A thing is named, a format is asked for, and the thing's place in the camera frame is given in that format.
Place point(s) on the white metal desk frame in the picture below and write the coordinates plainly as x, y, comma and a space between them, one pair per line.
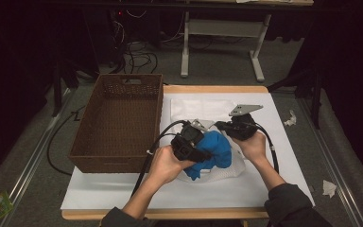
223, 27

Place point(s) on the brown woven basket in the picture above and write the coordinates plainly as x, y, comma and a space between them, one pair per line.
119, 126

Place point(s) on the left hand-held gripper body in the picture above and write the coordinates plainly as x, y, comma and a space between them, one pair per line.
187, 142

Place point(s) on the person's right hand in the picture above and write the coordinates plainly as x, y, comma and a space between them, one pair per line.
253, 148

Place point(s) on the dark computer case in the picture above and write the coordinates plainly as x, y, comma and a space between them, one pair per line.
129, 25

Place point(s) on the blue cloth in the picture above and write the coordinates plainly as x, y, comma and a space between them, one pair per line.
216, 148

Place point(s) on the crumpled white paper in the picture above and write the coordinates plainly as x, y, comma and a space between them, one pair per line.
291, 119
329, 188

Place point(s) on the black stand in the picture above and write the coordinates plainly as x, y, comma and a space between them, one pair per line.
56, 88
316, 97

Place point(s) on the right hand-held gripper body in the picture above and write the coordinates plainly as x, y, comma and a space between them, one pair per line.
244, 127

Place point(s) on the wooden table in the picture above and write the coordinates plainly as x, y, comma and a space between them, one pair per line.
214, 89

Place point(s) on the white table cover board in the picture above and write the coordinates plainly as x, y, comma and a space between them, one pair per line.
271, 135

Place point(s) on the white mesh laundry bag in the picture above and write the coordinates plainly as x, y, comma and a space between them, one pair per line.
201, 108

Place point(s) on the metal floor rail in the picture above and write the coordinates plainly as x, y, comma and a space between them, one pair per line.
31, 164
331, 164

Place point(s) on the person's left hand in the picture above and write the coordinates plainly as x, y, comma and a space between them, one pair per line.
165, 167

